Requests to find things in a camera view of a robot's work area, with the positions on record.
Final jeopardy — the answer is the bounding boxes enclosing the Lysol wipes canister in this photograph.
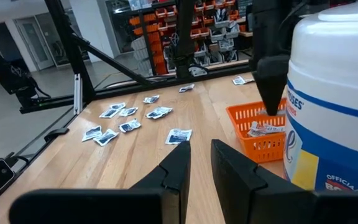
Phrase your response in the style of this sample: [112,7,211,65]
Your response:
[283,0,358,192]

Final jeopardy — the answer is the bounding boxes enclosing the silver aluminium bar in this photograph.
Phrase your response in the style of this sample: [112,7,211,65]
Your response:
[73,73,83,116]

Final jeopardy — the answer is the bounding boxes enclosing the grey glass door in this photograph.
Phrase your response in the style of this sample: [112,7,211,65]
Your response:
[13,17,57,72]

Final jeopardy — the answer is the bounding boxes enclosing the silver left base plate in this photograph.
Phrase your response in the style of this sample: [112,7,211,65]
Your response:
[188,65,209,78]

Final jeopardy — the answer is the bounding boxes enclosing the black table clamp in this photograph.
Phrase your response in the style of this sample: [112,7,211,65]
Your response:
[44,127,70,143]

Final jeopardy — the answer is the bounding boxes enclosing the white stacked storage bins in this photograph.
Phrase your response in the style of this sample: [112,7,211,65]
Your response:
[131,36,154,78]

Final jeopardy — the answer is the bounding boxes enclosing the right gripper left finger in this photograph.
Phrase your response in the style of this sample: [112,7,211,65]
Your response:
[9,140,191,224]

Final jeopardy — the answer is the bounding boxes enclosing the orange plastic basket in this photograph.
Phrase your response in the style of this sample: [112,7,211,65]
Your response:
[225,98,288,164]

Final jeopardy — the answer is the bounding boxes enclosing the white square column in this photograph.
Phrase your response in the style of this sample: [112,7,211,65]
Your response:
[68,0,115,65]

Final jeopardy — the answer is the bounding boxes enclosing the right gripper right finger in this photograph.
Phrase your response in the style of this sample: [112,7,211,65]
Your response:
[210,139,358,224]

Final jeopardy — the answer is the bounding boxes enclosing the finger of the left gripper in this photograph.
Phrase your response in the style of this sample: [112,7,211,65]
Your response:
[253,72,273,116]
[272,72,288,116]

